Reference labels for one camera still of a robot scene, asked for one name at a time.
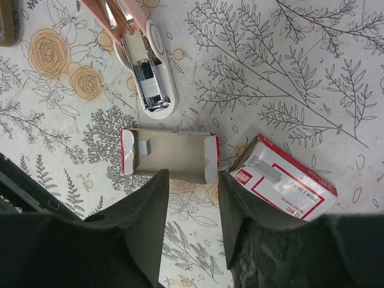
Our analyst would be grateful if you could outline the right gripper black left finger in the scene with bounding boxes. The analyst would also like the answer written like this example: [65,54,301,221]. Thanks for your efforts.
[1,169,169,287]

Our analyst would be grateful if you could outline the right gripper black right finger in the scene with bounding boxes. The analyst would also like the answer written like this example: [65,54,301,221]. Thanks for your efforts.
[218,172,383,287]

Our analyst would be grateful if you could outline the silver staple strip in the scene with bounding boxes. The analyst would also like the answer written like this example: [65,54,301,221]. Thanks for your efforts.
[136,140,151,156]

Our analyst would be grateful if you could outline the red staple box sleeve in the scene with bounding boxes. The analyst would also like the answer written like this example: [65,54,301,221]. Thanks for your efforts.
[229,134,338,221]

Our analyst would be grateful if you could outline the staple box tray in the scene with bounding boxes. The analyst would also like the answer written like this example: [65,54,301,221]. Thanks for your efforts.
[121,128,220,184]

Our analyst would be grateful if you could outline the metal stapler magazine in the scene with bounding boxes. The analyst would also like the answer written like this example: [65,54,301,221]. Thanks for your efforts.
[0,0,17,47]

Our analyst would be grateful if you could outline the floral patterned mat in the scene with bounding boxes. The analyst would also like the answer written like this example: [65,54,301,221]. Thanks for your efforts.
[1,1,383,287]

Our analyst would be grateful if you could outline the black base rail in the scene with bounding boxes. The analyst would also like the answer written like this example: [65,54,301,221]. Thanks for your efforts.
[1,155,81,221]

